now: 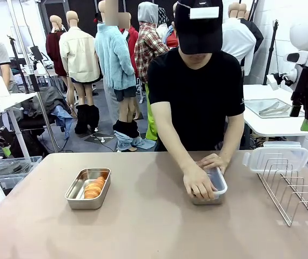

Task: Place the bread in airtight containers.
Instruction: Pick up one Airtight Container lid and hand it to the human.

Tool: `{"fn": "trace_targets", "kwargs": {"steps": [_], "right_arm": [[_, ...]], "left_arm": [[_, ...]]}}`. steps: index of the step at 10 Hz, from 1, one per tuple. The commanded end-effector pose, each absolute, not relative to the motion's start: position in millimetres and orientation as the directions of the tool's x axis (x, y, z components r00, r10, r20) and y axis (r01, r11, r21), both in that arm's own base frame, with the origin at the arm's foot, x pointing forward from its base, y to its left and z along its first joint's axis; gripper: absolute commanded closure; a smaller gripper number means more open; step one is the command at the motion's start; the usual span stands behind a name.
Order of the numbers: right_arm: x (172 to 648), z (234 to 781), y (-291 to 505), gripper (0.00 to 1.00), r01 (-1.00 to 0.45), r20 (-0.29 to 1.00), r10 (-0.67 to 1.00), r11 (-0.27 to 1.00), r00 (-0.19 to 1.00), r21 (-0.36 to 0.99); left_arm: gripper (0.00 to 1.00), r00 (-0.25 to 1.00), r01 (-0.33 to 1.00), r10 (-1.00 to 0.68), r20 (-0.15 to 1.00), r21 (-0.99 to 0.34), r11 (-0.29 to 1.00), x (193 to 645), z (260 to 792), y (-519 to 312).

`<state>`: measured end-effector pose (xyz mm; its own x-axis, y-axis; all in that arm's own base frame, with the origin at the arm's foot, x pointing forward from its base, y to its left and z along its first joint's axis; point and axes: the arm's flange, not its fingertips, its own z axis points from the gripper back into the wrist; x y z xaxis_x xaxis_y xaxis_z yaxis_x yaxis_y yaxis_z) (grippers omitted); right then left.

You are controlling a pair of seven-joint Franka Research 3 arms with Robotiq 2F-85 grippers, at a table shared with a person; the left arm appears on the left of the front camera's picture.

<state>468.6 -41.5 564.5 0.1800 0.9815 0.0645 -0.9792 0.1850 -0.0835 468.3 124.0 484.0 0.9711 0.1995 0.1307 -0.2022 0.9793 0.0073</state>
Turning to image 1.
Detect white power strip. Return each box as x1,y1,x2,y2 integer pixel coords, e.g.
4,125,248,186
94,134,115,143

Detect pile of clothes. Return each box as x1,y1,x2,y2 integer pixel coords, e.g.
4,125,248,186
18,86,73,140

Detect person's left hand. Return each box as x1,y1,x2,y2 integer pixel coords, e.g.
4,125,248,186
196,153,230,175

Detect person's right hand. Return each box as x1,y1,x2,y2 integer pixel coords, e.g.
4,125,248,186
183,166,217,201

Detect black tripod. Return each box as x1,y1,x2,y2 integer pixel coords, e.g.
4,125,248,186
263,19,281,86

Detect mannequin in cream jacket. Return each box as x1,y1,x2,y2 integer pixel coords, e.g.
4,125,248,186
58,10,103,135

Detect clear plastic container lid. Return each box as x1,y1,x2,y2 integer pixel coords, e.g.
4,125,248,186
242,141,308,173
196,160,229,201

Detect mannequin in patterned hood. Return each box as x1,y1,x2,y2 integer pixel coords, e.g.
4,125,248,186
156,7,171,41

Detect mannequin in plaid hoodie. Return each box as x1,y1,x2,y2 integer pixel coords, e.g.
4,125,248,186
134,2,171,141

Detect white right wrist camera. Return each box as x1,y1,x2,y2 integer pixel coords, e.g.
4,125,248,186
266,69,299,92

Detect black stand with phone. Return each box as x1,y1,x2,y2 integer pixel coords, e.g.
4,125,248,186
6,34,49,94

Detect clear plastic storage bin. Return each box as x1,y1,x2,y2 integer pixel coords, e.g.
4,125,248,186
0,155,43,195

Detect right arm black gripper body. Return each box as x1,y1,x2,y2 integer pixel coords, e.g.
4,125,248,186
291,64,308,109

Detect perforated metal baking tray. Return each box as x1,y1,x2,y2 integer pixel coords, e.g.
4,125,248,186
244,98,306,119

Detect mannequin in white shirt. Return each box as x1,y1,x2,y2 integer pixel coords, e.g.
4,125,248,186
220,2,257,76

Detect mannequin in blue fleece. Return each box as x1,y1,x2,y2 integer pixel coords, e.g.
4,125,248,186
94,0,156,152

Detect mannequin in dark red jacket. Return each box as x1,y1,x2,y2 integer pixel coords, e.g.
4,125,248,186
45,15,76,108

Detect mannequin in black jacket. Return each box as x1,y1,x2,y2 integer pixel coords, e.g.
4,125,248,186
239,2,264,54

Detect golden croissant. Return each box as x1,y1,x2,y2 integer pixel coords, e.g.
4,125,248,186
84,176,106,200

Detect black cap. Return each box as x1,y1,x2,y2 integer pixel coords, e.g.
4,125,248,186
174,0,224,54

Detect silver metal pole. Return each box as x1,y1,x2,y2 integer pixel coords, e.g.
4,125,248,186
7,0,59,154

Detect person's left forearm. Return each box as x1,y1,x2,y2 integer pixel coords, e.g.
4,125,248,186
218,129,244,162

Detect white side table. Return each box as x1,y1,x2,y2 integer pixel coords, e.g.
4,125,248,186
242,84,308,151

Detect metal tongs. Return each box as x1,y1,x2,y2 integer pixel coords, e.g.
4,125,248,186
258,101,291,117

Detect metal wire rack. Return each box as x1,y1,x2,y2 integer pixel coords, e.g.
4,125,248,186
256,158,308,228

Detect person in black t-shirt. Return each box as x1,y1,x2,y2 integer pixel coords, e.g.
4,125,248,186
146,0,246,152

